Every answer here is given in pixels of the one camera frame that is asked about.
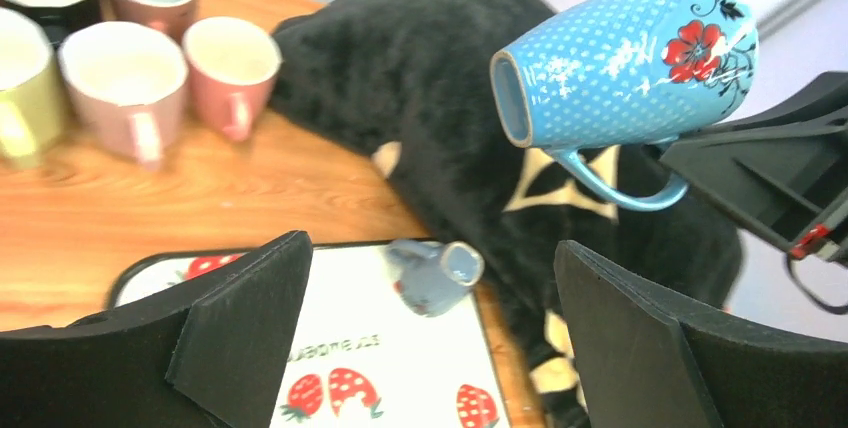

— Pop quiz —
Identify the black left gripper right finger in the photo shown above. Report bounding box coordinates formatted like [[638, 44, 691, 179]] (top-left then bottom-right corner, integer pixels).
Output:
[[554, 240, 847, 427]]

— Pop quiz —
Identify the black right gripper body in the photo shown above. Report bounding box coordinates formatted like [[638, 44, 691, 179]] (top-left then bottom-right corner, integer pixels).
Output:
[[657, 71, 847, 260]]

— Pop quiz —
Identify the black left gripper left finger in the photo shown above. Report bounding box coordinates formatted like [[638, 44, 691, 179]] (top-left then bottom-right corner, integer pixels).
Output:
[[1, 231, 313, 427]]

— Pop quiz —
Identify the white strawberry tray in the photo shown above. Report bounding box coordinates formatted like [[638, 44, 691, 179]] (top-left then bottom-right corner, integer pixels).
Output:
[[105, 239, 515, 428]]

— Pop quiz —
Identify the pink octagonal mug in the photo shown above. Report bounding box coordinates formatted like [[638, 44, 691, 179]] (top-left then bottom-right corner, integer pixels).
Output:
[[57, 21, 189, 170]]

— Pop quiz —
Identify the pink round mug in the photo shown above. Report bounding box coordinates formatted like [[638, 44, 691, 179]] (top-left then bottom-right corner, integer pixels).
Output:
[[182, 16, 282, 142]]

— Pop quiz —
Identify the green octagonal mug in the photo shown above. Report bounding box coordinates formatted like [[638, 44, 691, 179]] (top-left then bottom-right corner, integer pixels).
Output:
[[1, 8, 70, 169]]

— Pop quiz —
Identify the grey blue dotted mug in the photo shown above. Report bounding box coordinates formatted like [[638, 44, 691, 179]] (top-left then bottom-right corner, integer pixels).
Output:
[[386, 239, 485, 317]]

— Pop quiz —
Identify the black floral plush blanket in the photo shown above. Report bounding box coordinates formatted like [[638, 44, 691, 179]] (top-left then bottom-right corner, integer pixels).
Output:
[[271, 0, 742, 427]]

